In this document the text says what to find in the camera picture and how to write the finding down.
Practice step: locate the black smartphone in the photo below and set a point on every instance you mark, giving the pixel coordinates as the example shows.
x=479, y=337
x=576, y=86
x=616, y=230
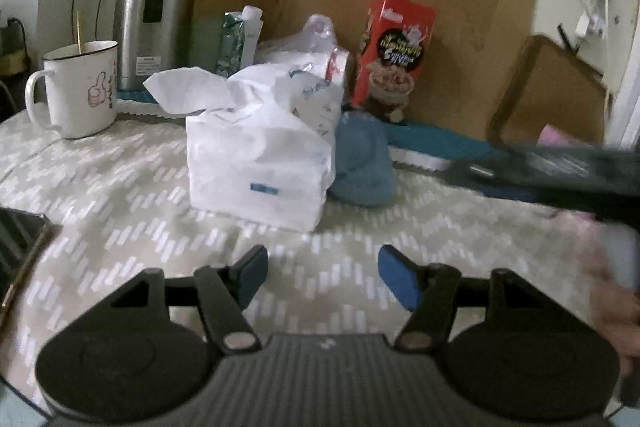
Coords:
x=20, y=252

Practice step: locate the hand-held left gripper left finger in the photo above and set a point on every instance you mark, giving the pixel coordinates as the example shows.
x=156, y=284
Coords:
x=252, y=272

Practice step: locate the patterned tablecloth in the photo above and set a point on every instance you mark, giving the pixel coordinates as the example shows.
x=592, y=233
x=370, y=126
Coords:
x=125, y=187

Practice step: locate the plastic bag of cups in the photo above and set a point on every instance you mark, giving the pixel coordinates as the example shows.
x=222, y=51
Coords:
x=310, y=47

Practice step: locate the large white tissue pack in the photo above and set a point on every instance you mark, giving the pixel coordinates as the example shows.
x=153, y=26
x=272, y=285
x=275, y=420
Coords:
x=260, y=157

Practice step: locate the pale green box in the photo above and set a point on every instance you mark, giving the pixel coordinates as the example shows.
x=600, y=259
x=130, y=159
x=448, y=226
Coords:
x=206, y=47

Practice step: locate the dark container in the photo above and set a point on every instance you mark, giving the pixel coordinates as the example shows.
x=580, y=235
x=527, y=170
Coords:
x=11, y=49

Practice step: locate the person's right hand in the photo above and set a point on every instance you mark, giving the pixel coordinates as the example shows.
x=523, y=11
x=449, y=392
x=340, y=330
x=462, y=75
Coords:
x=620, y=317

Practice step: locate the green patterned carton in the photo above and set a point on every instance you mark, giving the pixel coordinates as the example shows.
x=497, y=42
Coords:
x=237, y=42

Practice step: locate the brown tray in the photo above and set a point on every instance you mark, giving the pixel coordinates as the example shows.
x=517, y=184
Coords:
x=550, y=92

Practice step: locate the steel thermos flask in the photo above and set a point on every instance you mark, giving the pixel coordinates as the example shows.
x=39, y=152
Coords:
x=152, y=2

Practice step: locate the wooden stick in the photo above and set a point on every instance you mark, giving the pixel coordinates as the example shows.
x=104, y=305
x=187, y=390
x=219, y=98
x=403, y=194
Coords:
x=79, y=32

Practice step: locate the blue cloth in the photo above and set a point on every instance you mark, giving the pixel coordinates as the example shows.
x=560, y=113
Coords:
x=362, y=162

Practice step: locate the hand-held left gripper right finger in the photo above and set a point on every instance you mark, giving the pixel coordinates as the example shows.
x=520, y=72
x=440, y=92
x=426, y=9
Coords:
x=397, y=277

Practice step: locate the red cereal box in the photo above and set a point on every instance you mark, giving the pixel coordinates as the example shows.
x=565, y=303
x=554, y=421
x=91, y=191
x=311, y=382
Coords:
x=392, y=57

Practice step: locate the white enamel mug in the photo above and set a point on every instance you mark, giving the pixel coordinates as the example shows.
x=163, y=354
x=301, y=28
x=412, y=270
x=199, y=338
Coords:
x=82, y=92

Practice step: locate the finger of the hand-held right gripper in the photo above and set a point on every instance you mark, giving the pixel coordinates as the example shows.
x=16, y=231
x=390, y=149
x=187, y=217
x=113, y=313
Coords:
x=492, y=174

